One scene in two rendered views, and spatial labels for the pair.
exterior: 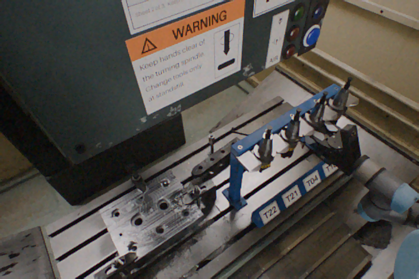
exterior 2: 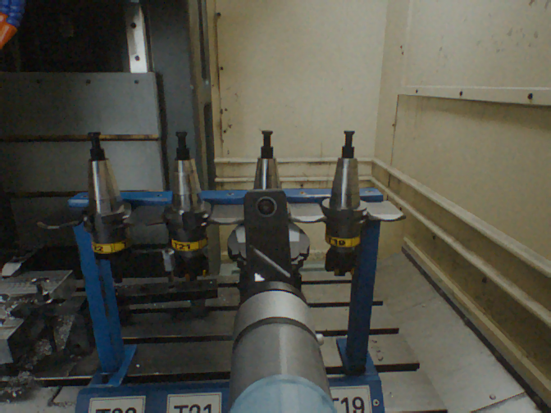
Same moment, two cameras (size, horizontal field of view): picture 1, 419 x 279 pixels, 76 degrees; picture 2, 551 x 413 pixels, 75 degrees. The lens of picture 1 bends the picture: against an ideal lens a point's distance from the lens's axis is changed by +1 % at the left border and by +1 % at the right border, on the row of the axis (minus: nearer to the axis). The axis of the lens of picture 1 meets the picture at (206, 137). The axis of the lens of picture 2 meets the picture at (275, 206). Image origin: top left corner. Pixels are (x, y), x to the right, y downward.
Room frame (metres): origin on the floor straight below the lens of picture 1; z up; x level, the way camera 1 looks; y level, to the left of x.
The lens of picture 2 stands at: (0.17, -0.59, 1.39)
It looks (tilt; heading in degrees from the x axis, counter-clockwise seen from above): 19 degrees down; 29
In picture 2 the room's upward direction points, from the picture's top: straight up
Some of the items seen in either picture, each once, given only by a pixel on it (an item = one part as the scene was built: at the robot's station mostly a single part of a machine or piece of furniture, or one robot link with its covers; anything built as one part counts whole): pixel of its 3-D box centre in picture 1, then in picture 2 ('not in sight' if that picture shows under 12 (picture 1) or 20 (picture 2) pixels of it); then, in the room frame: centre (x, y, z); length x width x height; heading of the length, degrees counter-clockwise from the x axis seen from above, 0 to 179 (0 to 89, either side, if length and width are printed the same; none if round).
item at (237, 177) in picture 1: (235, 178); (102, 297); (0.48, -0.09, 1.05); 0.10 x 0.05 x 0.30; 32
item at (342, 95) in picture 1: (342, 95); (346, 180); (0.64, -0.45, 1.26); 0.04 x 0.04 x 0.07
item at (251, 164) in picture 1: (250, 162); (66, 217); (0.43, -0.12, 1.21); 0.07 x 0.05 x 0.01; 32
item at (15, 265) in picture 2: (138, 180); (26, 269); (0.54, 0.27, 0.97); 0.13 x 0.03 x 0.15; 32
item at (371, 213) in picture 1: (381, 206); not in sight; (0.34, -0.52, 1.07); 0.11 x 0.08 x 0.11; 67
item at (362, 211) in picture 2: (337, 105); (343, 211); (0.64, -0.45, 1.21); 0.06 x 0.06 x 0.03
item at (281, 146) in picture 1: (277, 144); (148, 215); (0.49, -0.22, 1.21); 0.07 x 0.05 x 0.01; 32
